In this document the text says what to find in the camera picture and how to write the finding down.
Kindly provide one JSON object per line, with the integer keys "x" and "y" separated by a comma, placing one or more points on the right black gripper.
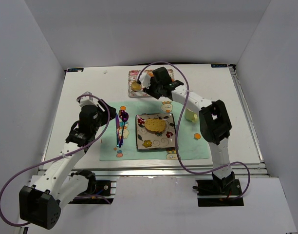
{"x": 151, "y": 87}

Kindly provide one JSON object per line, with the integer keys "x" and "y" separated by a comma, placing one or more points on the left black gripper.
{"x": 106, "y": 111}

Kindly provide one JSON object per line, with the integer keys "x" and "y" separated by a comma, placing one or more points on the round pale bread roll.
{"x": 135, "y": 86}

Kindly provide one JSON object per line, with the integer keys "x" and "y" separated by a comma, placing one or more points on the herb bread slice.
{"x": 155, "y": 125}

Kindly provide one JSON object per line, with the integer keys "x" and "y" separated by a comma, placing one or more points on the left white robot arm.
{"x": 41, "y": 204}

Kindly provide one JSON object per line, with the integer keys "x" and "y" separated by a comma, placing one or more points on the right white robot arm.
{"x": 214, "y": 121}

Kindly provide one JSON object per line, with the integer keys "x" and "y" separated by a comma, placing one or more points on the iridescent knife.
{"x": 118, "y": 134}

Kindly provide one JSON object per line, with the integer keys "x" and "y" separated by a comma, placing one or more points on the floral serving tray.
{"x": 132, "y": 80}

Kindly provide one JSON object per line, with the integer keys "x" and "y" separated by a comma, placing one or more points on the purple spoon upper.
{"x": 120, "y": 113}

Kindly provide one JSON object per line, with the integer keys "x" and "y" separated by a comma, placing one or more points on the purple spoon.
{"x": 124, "y": 117}
{"x": 120, "y": 113}

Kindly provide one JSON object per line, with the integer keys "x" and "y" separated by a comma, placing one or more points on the mint green placemat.
{"x": 189, "y": 144}

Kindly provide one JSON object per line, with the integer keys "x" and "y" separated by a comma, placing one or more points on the purple spoon lower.
{"x": 124, "y": 117}

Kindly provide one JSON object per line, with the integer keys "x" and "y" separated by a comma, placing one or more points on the square floral plate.
{"x": 146, "y": 140}

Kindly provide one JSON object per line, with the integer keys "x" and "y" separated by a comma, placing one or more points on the pale green mug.
{"x": 190, "y": 115}

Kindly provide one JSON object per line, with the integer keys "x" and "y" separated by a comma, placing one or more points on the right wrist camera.
{"x": 144, "y": 80}

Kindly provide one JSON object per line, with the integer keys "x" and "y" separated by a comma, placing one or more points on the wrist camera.
{"x": 86, "y": 99}
{"x": 144, "y": 80}

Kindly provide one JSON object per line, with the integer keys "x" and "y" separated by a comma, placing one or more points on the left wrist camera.
{"x": 86, "y": 99}

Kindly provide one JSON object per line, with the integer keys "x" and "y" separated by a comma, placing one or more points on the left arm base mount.
{"x": 98, "y": 191}

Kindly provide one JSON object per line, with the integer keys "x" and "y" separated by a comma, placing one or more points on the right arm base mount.
{"x": 210, "y": 195}

